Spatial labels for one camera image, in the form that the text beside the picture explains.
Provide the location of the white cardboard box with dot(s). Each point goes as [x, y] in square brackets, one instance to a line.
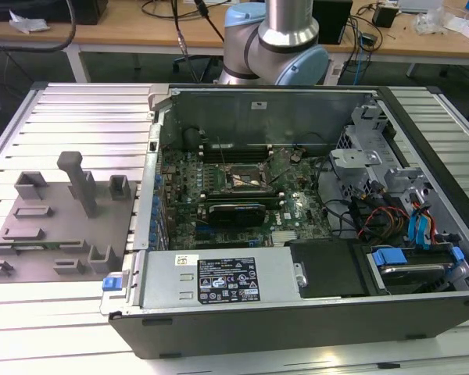
[459, 25]

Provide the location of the green motherboard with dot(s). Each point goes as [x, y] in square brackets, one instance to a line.
[297, 195]

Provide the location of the round coin cell battery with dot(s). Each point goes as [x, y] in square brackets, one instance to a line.
[296, 157]

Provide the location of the grey case release latch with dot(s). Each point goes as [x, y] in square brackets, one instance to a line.
[158, 95]

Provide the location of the black power supply label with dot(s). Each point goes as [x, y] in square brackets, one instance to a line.
[228, 279]

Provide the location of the silver power supply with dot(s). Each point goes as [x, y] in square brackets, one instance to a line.
[164, 277]

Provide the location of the green RAM stick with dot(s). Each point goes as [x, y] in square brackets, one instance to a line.
[31, 247]

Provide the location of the white case sticker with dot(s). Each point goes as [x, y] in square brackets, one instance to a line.
[258, 104]

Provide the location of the black plastic shroud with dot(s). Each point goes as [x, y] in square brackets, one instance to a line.
[328, 269]

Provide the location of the wooden desk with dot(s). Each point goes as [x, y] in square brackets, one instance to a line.
[101, 33]

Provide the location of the silver drive cage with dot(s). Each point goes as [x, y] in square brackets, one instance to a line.
[353, 158]

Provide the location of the small yellow sticker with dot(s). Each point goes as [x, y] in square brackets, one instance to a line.
[183, 260]

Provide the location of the black RAM slot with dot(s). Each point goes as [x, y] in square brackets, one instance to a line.
[238, 193]
[242, 150]
[242, 159]
[242, 145]
[242, 198]
[242, 154]

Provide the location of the clear plastic bag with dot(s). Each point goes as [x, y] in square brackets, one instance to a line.
[430, 21]

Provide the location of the black round cylinder part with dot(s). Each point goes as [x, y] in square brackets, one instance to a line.
[191, 138]

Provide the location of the black PC case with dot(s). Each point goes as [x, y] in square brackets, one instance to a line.
[297, 332]

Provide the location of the flat grey device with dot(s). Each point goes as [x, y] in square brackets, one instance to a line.
[420, 4]

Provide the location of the grey parts rack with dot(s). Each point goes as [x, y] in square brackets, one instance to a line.
[62, 234]

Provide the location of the CPU socket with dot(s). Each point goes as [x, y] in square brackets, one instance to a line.
[242, 172]

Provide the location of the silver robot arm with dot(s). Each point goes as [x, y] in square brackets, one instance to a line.
[289, 35]

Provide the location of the blue disk carrier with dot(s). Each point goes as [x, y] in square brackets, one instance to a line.
[389, 258]

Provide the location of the hard disk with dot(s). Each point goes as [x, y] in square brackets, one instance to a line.
[410, 275]

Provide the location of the small black box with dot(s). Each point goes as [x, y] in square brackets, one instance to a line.
[385, 16]

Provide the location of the silver chipset heatsink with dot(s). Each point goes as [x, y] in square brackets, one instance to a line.
[284, 238]

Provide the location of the crumpled white paper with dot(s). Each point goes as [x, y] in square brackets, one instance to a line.
[27, 23]

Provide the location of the blue case latch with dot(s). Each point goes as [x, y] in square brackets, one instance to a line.
[111, 282]

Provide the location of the black graphics card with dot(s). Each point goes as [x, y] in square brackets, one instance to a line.
[234, 215]

